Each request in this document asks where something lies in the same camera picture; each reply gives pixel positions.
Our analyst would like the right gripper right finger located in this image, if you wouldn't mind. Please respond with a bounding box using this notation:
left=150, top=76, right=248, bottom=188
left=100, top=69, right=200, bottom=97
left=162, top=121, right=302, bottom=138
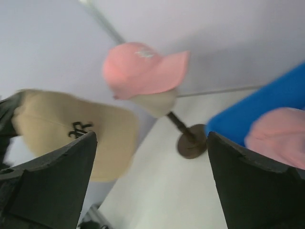
left=207, top=132, right=305, bottom=229

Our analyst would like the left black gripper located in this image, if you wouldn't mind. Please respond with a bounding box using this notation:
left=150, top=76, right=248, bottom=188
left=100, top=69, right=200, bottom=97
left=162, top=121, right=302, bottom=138
left=0, top=92, right=23, bottom=167

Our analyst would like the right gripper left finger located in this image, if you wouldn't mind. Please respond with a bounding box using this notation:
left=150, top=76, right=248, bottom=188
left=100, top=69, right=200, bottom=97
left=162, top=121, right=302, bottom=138
left=0, top=132, right=97, bottom=229

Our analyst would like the beige cap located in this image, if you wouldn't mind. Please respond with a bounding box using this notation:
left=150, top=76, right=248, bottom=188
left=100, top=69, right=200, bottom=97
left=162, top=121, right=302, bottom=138
left=12, top=89, right=139, bottom=182

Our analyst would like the pink baseball cap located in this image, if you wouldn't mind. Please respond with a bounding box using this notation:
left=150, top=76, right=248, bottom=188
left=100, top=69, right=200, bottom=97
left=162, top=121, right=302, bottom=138
left=102, top=42, right=190, bottom=100

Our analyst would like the dark round wooden stand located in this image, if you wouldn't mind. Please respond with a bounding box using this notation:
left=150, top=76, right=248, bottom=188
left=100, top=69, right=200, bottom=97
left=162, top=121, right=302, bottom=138
left=166, top=112, right=207, bottom=159

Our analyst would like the blue plastic bin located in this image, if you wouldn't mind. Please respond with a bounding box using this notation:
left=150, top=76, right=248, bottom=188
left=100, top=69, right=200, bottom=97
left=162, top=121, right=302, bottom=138
left=204, top=63, right=305, bottom=146

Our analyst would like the beige mannequin head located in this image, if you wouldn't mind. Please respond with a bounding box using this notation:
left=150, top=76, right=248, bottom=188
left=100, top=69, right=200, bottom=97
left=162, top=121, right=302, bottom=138
left=129, top=88, right=178, bottom=118

